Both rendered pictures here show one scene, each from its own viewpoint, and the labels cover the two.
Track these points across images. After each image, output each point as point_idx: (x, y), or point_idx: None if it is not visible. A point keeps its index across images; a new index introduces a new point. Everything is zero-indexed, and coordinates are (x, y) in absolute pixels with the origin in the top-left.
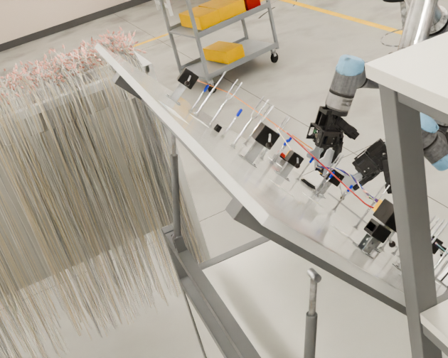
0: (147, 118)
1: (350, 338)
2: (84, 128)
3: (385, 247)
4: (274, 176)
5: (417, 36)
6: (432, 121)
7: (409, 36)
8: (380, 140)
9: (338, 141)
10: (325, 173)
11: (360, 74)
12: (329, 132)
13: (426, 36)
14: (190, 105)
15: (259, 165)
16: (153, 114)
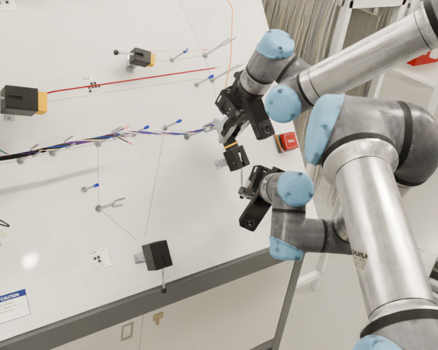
0: (309, 43)
1: None
2: (270, 11)
3: (102, 189)
4: (71, 25)
5: (325, 64)
6: (286, 183)
7: (325, 60)
8: (274, 168)
9: (231, 116)
10: (218, 140)
11: (265, 57)
12: (225, 96)
13: (335, 74)
14: (235, 5)
15: (90, 18)
16: (315, 43)
